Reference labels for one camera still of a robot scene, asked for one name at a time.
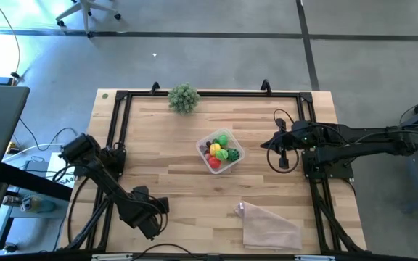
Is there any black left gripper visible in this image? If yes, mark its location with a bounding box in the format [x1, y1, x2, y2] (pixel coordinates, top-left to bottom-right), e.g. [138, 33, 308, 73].
[120, 186, 171, 241]

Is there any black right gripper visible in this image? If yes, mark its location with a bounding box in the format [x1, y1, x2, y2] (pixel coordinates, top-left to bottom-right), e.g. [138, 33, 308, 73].
[260, 118, 324, 170]

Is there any clear plastic tupperware container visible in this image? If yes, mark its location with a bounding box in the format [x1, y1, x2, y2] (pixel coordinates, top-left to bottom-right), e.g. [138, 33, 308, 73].
[195, 127, 247, 175]

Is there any dark green toy watermelon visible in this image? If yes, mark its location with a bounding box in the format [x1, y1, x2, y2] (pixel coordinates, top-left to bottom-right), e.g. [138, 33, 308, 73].
[226, 148, 241, 163]

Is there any beige folded towel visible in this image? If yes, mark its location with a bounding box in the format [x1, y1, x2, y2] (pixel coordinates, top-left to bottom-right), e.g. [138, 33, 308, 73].
[234, 201, 303, 251]

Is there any green succulent plant in pot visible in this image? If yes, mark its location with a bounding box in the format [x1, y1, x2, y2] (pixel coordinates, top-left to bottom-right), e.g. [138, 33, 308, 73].
[167, 83, 201, 115]

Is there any white printed box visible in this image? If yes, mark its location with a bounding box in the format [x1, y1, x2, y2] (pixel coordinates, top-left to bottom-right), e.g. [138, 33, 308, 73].
[44, 152, 80, 189]

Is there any teal bottle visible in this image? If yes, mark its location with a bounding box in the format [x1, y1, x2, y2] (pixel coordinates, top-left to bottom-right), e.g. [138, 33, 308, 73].
[20, 194, 57, 215]

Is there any white office chair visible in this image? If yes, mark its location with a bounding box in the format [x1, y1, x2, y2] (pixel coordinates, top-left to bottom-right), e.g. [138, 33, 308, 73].
[55, 0, 123, 39]

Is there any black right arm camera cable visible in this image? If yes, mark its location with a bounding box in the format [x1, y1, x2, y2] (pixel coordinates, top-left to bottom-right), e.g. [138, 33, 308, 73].
[266, 107, 301, 174]

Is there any black power cable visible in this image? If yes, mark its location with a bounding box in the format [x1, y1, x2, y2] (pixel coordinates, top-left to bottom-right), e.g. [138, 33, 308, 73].
[66, 173, 94, 244]
[131, 242, 205, 261]

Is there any silver aluminium post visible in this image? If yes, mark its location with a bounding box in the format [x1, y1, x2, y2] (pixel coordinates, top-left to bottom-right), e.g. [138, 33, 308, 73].
[91, 253, 134, 261]
[295, 254, 336, 261]

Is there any black aluminium table frame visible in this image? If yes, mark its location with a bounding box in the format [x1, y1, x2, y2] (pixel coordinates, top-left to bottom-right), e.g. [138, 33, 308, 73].
[58, 78, 369, 254]

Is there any white floor cable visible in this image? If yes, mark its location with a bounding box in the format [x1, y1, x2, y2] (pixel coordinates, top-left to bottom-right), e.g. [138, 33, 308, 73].
[2, 141, 75, 163]

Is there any black floor cable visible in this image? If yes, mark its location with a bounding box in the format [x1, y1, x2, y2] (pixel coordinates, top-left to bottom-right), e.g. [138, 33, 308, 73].
[17, 116, 79, 152]

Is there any thin floor cable with plug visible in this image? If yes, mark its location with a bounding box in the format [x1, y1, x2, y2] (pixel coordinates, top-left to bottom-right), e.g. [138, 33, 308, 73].
[0, 0, 22, 79]

